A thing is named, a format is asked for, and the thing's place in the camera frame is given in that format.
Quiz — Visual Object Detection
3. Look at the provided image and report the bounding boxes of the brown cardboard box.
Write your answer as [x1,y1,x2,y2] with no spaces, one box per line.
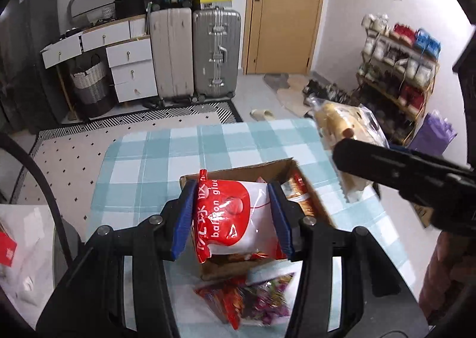
[179,158,336,281]

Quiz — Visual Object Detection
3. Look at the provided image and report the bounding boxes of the red and white snack packet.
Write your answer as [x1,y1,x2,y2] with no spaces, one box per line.
[190,169,285,265]

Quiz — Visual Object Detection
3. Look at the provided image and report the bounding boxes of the black chair frame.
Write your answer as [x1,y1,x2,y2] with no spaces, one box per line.
[0,133,83,286]

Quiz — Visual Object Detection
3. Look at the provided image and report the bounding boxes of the patterned rug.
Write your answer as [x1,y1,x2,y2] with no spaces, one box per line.
[9,99,245,205]

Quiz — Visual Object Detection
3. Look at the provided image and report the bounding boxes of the wooden shoe rack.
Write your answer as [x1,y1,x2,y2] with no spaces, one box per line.
[355,30,440,146]

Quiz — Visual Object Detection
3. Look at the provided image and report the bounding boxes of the grey white laundry basket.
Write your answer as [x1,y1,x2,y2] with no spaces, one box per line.
[69,54,116,119]

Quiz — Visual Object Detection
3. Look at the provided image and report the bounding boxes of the purple bag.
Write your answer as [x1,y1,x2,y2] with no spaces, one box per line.
[407,110,458,157]

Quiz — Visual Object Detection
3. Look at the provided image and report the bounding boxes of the grey door mat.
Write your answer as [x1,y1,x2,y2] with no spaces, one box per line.
[263,72,290,90]

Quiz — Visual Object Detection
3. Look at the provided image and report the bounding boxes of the yellow box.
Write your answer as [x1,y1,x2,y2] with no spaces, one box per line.
[198,0,233,10]

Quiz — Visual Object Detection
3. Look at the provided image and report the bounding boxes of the person's right forearm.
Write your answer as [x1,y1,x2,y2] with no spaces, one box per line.
[419,229,476,324]

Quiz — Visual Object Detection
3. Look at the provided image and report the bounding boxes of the clear beige pastry packet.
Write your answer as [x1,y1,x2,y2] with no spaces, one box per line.
[308,97,391,205]

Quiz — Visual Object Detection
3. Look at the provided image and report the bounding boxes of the purple candy packet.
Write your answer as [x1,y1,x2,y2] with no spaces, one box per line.
[238,273,295,328]

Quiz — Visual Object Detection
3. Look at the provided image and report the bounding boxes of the orange snack packet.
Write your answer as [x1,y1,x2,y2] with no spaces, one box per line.
[280,170,317,217]

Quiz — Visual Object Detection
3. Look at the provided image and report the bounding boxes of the white drawer cabinet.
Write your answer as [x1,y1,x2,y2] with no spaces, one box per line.
[106,38,159,104]

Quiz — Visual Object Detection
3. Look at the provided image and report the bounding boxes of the white desk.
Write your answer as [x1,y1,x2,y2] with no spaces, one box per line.
[40,14,151,115]

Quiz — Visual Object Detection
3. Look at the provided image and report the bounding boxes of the white sneakers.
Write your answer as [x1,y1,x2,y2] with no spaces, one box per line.
[362,13,389,32]

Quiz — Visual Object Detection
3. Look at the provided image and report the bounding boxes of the red card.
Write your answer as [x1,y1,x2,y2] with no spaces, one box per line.
[0,231,18,268]

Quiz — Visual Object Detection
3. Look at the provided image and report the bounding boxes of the wooden door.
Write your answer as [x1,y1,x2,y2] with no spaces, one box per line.
[241,0,328,75]

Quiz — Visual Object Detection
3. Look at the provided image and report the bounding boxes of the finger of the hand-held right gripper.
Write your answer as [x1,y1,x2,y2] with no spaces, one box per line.
[332,138,470,195]

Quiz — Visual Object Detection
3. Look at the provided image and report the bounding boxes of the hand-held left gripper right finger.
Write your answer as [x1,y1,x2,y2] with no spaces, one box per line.
[267,181,430,338]

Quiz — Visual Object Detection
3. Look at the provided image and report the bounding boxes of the silver suitcase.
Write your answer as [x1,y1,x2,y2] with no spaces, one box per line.
[192,7,242,101]

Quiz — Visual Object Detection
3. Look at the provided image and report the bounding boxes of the beige floor mat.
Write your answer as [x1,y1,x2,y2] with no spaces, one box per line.
[277,77,317,116]

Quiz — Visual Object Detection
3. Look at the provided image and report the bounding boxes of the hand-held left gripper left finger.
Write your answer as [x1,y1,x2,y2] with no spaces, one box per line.
[35,179,196,338]

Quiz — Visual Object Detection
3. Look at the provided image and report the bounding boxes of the red sneakers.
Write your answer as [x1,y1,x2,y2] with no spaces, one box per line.
[390,23,416,43]

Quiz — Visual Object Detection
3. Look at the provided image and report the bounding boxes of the pile of shoes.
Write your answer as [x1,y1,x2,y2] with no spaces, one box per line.
[301,79,360,108]

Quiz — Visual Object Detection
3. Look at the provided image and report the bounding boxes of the beige suitcase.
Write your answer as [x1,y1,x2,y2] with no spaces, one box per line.
[149,7,195,101]

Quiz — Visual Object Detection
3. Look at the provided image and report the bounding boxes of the dark grey fridge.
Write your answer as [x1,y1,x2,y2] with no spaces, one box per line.
[0,0,68,135]

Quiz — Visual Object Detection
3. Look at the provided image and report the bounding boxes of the blue sneakers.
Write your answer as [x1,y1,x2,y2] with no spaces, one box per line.
[414,28,441,54]

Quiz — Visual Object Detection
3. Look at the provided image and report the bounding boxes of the black box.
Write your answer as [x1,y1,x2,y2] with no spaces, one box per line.
[113,0,148,19]

